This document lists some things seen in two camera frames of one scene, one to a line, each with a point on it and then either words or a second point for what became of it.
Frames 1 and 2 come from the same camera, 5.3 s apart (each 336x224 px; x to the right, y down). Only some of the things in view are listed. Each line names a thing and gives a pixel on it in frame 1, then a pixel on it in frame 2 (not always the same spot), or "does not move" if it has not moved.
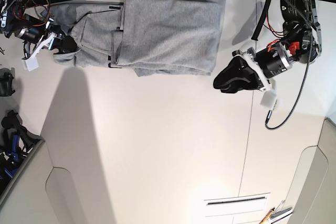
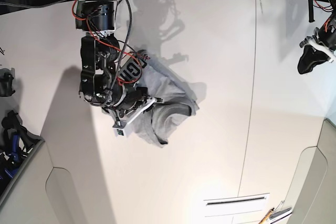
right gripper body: [37, 39] to [140, 104]
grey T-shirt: [152, 34] to [175, 101]
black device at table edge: [7, 76] does not move
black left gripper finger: [237, 68] to [308, 57]
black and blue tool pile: [16, 143] does not move
